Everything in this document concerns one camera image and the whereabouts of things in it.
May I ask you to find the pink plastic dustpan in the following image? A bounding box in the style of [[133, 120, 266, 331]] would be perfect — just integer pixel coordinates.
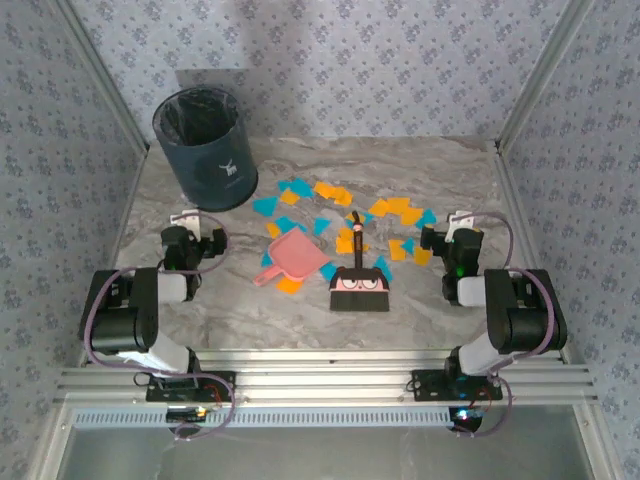
[[252, 230, 332, 288]]

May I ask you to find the black pink hand brush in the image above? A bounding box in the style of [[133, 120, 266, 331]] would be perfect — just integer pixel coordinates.
[[328, 210, 391, 314]]

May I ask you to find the dark blue waste bin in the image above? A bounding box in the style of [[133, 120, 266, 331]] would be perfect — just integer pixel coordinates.
[[152, 86, 260, 214]]

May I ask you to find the clear plastic bin liner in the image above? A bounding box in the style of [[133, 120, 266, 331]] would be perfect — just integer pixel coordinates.
[[152, 86, 240, 147]]

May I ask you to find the right controller board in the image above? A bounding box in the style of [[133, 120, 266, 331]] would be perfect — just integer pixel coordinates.
[[448, 407, 485, 434]]

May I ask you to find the controller board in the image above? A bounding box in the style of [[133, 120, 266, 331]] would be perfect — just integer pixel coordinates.
[[166, 407, 209, 424], [448, 407, 485, 434]]

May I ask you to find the left controller board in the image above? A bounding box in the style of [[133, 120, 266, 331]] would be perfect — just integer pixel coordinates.
[[166, 407, 209, 424]]

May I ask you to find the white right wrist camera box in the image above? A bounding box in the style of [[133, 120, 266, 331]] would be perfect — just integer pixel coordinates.
[[446, 211, 476, 234]]

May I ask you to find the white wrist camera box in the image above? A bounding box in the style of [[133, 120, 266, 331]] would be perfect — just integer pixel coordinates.
[[446, 211, 476, 234], [169, 209, 202, 240]]

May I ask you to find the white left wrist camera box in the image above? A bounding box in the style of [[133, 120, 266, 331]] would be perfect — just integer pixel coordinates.
[[169, 209, 202, 240]]

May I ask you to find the aluminium table side rail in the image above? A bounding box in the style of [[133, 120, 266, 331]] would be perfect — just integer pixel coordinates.
[[492, 142, 571, 361], [78, 142, 151, 369]]

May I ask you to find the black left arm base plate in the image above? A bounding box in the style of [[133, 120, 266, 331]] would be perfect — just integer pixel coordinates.
[[145, 370, 237, 403]]

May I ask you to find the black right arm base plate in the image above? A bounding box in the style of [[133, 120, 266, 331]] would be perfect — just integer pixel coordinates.
[[410, 369, 504, 401]]

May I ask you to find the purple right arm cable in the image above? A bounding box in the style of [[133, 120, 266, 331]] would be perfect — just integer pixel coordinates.
[[452, 209, 557, 439]]

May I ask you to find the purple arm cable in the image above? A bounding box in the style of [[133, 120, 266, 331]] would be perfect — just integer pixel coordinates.
[[452, 209, 557, 439], [82, 209, 238, 442]]

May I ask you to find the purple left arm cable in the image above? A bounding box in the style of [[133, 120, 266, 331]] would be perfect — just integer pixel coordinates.
[[82, 209, 238, 442]]

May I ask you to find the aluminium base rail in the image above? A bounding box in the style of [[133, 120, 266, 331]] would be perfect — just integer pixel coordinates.
[[53, 347, 600, 407]]

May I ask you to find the aluminium frame post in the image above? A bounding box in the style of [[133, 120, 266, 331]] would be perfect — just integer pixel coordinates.
[[496, 0, 600, 151], [49, 0, 151, 154]]

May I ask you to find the grey slotted cable duct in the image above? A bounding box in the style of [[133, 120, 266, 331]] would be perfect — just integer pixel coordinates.
[[72, 407, 459, 430]]

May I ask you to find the aluminium frame leg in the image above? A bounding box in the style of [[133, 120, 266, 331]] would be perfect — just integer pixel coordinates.
[[27, 402, 76, 480], [574, 402, 629, 480]]

